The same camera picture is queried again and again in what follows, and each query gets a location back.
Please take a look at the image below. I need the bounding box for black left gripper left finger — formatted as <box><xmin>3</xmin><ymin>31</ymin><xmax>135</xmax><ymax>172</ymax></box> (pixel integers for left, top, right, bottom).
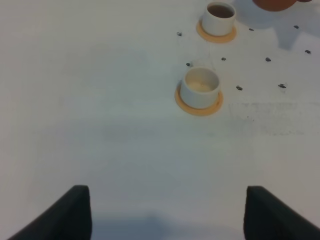
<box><xmin>10</xmin><ymin>185</ymin><xmax>92</xmax><ymax>240</ymax></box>

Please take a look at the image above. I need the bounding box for brown clay teapot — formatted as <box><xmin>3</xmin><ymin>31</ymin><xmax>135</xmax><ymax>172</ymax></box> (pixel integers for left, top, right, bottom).
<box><xmin>253</xmin><ymin>0</ymin><xmax>297</xmax><ymax>12</ymax></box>

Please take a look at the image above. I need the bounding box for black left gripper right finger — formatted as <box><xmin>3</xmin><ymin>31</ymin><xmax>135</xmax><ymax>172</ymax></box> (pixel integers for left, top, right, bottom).
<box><xmin>243</xmin><ymin>186</ymin><xmax>320</xmax><ymax>240</ymax></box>

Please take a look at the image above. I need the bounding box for white teacup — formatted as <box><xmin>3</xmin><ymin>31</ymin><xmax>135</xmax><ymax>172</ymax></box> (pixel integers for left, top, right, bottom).
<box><xmin>179</xmin><ymin>66</ymin><xmax>221</xmax><ymax>110</ymax></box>
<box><xmin>201</xmin><ymin>1</ymin><xmax>236</xmax><ymax>37</ymax></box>

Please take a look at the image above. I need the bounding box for near white teacup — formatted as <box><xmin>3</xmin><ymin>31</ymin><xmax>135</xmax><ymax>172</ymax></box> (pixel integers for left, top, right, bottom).
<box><xmin>179</xmin><ymin>66</ymin><xmax>221</xmax><ymax>110</ymax></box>

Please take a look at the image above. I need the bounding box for far white teacup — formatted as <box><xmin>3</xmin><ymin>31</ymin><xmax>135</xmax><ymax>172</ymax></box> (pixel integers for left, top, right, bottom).
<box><xmin>201</xmin><ymin>1</ymin><xmax>236</xmax><ymax>37</ymax></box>

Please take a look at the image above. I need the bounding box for far orange coaster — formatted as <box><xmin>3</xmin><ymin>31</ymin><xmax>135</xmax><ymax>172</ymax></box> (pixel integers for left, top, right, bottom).
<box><xmin>196</xmin><ymin>20</ymin><xmax>237</xmax><ymax>44</ymax></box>

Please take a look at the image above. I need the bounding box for orange coaster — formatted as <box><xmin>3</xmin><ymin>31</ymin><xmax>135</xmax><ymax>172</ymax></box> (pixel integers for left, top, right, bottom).
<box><xmin>196</xmin><ymin>20</ymin><xmax>237</xmax><ymax>44</ymax></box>
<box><xmin>174</xmin><ymin>84</ymin><xmax>224</xmax><ymax>117</ymax></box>

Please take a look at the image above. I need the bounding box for near orange coaster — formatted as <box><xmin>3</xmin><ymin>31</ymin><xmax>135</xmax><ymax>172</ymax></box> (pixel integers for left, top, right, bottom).
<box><xmin>174</xmin><ymin>84</ymin><xmax>224</xmax><ymax>117</ymax></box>

